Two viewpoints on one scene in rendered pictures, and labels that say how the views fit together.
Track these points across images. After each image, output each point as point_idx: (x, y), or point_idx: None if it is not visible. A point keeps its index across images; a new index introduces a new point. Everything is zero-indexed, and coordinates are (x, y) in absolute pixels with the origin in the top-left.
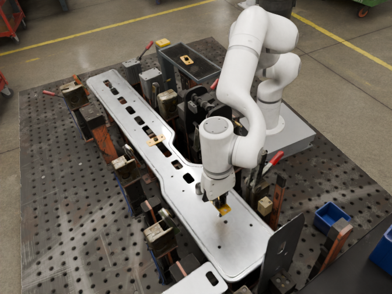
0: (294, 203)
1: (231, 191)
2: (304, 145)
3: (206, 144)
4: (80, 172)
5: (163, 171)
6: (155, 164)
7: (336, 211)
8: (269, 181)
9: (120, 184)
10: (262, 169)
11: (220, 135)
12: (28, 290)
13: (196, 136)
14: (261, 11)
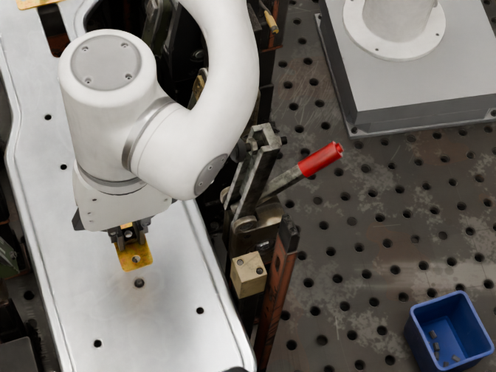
0: (379, 263)
1: (187, 204)
2: (475, 113)
3: (69, 106)
4: None
5: (29, 96)
6: (16, 69)
7: (469, 319)
8: (339, 184)
9: None
10: (264, 183)
11: (103, 97)
12: None
13: (149, 21)
14: None
